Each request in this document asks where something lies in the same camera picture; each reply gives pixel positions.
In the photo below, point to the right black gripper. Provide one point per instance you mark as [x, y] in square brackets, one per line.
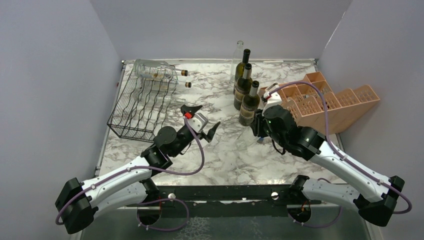
[257, 124]

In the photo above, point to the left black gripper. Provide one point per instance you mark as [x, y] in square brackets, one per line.
[208, 136]

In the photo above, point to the wine bottle silver foil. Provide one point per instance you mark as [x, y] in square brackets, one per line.
[243, 86]
[249, 105]

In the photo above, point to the dark green wine bottle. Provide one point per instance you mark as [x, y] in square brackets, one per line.
[239, 70]

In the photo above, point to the clear glass bottle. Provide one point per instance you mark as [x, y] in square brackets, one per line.
[236, 58]

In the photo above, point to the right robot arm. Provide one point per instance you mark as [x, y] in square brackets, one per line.
[372, 194]

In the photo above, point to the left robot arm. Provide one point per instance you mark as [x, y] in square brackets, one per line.
[81, 202]

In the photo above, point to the bottle with brown cap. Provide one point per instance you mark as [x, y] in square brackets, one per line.
[181, 72]

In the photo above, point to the pink plastic organizer basket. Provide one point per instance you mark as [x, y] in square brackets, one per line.
[344, 108]

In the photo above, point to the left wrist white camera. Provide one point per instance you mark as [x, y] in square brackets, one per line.
[197, 121]

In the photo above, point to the wrist white camera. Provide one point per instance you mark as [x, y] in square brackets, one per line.
[270, 99]
[197, 121]

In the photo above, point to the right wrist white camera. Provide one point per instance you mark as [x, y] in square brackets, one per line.
[270, 99]

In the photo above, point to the black wire wine rack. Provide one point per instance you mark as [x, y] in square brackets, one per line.
[142, 106]

